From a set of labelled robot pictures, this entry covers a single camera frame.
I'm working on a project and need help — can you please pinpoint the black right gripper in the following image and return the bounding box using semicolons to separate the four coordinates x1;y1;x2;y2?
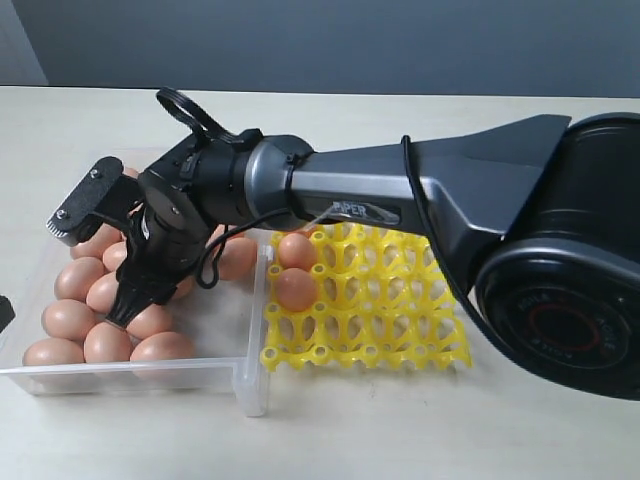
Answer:
106;209;210;328

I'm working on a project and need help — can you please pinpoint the brown egg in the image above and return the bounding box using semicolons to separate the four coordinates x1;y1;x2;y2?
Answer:
277;233;317;271
70;241;105;260
130;331;195;362
54;257;105;302
126;304;173;340
217;237;258;281
22;338;85;366
102;241;127;272
84;322;133;363
41;299;97;341
171;275;196;300
274;268;318;312
88;224;123;248
86;272;118;314
123;167;139;179
209;224;245;243

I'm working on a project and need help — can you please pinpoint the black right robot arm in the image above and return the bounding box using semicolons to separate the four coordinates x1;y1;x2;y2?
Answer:
108;113;639;400

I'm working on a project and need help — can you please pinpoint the clear plastic bin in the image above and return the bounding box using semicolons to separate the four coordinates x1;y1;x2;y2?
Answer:
0;144;274;419

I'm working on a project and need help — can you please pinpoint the yellow plastic egg tray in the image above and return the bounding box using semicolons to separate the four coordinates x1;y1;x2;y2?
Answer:
261;223;472;371

